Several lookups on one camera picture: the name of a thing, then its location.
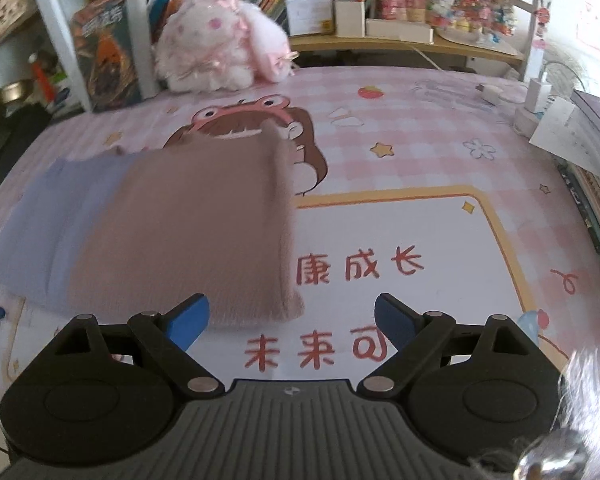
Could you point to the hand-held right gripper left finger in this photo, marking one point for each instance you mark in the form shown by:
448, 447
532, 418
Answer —
187, 320

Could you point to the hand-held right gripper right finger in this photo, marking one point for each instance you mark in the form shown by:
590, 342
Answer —
395, 320

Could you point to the lilac fleece cloth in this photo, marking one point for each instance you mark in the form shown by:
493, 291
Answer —
45, 225

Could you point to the tan knit garment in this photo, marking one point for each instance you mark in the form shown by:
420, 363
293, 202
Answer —
190, 230

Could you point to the metal bowl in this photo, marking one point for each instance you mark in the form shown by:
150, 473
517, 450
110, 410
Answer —
15, 92

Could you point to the clear sparkling ornament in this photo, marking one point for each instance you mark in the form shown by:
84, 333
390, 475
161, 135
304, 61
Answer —
590, 410

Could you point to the white power strip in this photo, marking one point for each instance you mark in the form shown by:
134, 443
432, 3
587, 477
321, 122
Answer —
527, 121

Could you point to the dark cover novel book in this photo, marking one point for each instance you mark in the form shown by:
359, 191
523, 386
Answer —
107, 50

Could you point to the white usb plug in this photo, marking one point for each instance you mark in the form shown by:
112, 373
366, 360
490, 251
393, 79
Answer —
491, 94

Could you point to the stack of notebooks and papers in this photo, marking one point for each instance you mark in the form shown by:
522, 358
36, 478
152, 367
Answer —
587, 150

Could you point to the wooden shelf board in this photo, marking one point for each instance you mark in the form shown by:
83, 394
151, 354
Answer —
405, 50

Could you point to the white pink plush toy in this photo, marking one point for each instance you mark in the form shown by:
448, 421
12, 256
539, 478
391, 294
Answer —
210, 42

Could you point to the flat white box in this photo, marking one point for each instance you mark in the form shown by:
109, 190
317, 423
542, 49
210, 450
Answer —
400, 31

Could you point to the white open box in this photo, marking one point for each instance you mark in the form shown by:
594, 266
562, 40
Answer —
351, 19

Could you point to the white card box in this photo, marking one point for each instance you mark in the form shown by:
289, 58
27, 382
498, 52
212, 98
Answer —
310, 15

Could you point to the row of small colourful figurines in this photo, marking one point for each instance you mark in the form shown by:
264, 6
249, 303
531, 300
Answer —
472, 5

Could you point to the white metal shelf frame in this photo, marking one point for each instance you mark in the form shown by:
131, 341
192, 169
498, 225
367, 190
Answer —
140, 40

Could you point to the white wall charger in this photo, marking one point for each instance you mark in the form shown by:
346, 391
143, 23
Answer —
539, 95

